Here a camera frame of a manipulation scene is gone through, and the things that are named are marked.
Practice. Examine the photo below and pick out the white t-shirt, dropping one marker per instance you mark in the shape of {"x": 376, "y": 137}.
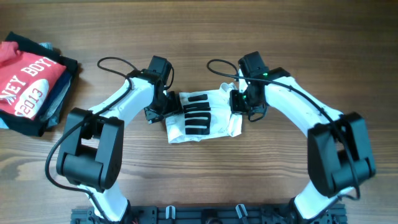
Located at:
{"x": 205, "y": 115}

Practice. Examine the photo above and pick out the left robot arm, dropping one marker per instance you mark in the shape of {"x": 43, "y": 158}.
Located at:
{"x": 91, "y": 149}

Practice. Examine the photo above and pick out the red printed folded t-shirt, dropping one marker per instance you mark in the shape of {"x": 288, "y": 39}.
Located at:
{"x": 26, "y": 80}

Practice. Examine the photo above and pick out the black folded garment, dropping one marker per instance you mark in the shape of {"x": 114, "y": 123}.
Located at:
{"x": 18, "y": 124}

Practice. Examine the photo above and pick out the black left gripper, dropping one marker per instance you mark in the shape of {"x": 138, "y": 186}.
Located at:
{"x": 173, "y": 104}

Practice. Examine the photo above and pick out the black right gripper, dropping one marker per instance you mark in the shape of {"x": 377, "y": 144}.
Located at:
{"x": 236, "y": 101}

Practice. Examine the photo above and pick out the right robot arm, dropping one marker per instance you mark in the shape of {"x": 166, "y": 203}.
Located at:
{"x": 339, "y": 154}

